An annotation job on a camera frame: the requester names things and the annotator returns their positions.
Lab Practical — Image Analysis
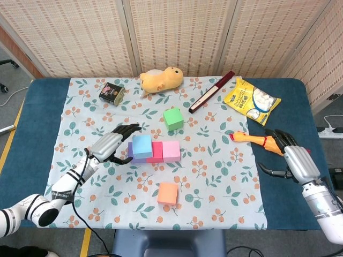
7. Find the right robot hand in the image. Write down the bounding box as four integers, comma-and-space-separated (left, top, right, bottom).
258, 128, 321, 185

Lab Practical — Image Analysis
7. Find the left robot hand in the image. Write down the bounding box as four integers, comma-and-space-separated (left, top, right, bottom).
89, 123, 142, 164

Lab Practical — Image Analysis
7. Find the purple cube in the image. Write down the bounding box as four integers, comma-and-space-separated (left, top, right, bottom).
128, 141, 147, 164

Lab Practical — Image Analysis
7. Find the light blue cube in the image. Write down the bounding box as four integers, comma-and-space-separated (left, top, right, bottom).
132, 134, 154, 159

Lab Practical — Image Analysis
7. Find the magenta red cube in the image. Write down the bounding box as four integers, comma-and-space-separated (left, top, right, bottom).
146, 141, 164, 163

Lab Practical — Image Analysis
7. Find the light pink cube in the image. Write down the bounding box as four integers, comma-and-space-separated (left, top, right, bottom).
162, 141, 181, 163

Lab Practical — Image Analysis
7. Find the green cube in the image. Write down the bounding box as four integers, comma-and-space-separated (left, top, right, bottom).
162, 107, 185, 132

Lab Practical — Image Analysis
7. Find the orange cube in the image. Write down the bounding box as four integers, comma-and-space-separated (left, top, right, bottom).
157, 183, 179, 206

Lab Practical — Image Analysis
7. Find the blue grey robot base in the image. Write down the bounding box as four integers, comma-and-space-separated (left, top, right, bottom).
111, 229, 227, 257

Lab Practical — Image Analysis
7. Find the black box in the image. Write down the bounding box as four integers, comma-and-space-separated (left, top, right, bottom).
328, 167, 343, 185

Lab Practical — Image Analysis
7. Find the white power strip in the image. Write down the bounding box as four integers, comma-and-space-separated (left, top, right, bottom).
317, 127, 343, 139

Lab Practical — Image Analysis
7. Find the black luncheon meat can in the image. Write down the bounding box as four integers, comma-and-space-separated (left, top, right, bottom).
98, 82, 126, 107

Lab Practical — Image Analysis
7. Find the yellow rubber chicken toy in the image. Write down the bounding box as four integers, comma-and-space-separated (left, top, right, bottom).
229, 131, 311, 157

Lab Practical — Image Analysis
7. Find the yellow marshmallow bag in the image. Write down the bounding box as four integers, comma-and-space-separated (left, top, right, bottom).
223, 76, 282, 127

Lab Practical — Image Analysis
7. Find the yellow plush animal toy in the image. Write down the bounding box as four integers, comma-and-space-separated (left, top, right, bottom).
139, 66, 184, 99

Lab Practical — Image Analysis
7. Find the floral print tablecloth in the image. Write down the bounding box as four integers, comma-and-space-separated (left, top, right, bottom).
36, 77, 268, 231

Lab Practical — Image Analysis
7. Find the bamboo folding screen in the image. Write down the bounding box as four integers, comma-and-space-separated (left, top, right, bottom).
0, 0, 343, 110

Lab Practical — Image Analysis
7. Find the dark red folded fan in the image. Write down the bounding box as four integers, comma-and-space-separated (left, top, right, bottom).
188, 70, 236, 114

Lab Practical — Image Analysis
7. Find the black office chair base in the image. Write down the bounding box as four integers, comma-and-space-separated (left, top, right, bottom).
0, 59, 20, 93

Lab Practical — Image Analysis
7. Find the white charger cable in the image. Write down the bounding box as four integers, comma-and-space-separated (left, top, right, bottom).
323, 115, 343, 130

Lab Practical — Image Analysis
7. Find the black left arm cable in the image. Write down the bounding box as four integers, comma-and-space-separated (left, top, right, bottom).
71, 148, 110, 255

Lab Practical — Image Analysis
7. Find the black floor cable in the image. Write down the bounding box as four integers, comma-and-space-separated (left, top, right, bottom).
227, 245, 269, 257

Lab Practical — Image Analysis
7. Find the white floor cable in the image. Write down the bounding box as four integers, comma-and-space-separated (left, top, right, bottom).
0, 86, 29, 107

